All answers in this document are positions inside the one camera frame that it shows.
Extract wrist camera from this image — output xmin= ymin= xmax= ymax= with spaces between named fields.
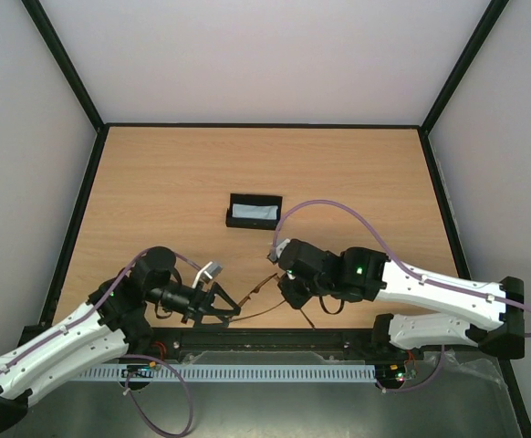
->
xmin=267 ymin=239 xmax=290 ymax=265
xmin=192 ymin=261 xmax=223 ymax=288

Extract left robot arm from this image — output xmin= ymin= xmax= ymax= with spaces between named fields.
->
xmin=0 ymin=246 xmax=241 ymax=433

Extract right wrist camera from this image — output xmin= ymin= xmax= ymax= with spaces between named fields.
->
xmin=267 ymin=239 xmax=290 ymax=265

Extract black glasses case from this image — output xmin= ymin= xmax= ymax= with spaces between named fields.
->
xmin=225 ymin=193 xmax=283 ymax=231

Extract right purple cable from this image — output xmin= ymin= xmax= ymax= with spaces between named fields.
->
xmin=272 ymin=199 xmax=531 ymax=396

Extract purple cable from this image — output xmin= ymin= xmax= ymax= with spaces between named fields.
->
xmin=0 ymin=248 xmax=203 ymax=435
xmin=272 ymin=199 xmax=531 ymax=396

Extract brown sunglasses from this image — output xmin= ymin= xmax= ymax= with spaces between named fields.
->
xmin=229 ymin=273 xmax=316 ymax=329

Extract black aluminium frame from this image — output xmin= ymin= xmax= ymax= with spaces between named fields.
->
xmin=0 ymin=0 xmax=531 ymax=438

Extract blue cleaning cloth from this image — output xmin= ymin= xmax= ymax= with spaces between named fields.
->
xmin=232 ymin=203 xmax=278 ymax=221

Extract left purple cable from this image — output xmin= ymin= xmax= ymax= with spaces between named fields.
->
xmin=0 ymin=248 xmax=203 ymax=435

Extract light blue cable duct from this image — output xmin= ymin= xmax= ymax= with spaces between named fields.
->
xmin=74 ymin=363 xmax=376 ymax=383

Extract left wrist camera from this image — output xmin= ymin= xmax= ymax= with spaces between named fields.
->
xmin=192 ymin=261 xmax=223 ymax=288

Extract metal plate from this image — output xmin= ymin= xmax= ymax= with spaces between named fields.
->
xmin=5 ymin=369 xmax=522 ymax=437

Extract black mounting rail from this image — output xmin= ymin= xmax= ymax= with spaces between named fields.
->
xmin=18 ymin=324 xmax=504 ymax=361

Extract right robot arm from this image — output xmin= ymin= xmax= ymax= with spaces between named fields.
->
xmin=268 ymin=239 xmax=525 ymax=360

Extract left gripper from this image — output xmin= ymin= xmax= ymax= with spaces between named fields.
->
xmin=147 ymin=279 xmax=242 ymax=329

